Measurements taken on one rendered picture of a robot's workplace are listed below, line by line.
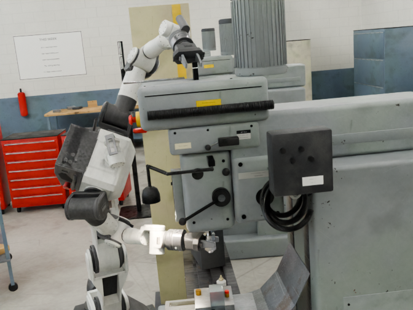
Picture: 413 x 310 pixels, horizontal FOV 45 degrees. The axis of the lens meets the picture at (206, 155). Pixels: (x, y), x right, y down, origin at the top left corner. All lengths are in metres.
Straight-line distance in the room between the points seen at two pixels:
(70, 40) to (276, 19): 9.38
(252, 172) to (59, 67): 9.46
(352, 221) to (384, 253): 0.19
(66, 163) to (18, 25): 9.29
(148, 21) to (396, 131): 2.13
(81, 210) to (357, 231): 1.07
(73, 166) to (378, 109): 1.22
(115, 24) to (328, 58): 4.64
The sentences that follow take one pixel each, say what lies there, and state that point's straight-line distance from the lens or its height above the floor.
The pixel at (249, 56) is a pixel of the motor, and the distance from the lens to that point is 1.85.
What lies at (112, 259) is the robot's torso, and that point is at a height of 1.02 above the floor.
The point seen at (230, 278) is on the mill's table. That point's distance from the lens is 2.35.
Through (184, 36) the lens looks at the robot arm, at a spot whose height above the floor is 2.05.
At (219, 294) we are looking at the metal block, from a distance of 1.95.
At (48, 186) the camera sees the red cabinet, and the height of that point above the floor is 0.34.
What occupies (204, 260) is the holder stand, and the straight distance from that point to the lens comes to 2.43.
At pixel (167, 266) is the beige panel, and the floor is 0.35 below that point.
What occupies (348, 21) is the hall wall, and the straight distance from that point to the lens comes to 11.62.
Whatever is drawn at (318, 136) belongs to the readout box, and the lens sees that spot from 1.63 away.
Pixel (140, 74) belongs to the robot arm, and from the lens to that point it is 2.28.
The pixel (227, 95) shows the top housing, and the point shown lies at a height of 1.83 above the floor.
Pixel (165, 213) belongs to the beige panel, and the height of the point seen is 0.79.
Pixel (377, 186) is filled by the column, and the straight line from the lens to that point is 1.90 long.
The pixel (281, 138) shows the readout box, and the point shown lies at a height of 1.71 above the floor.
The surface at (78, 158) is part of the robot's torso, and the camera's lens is 2.12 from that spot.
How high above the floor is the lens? 2.03
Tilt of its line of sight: 13 degrees down
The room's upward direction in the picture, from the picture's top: 5 degrees counter-clockwise
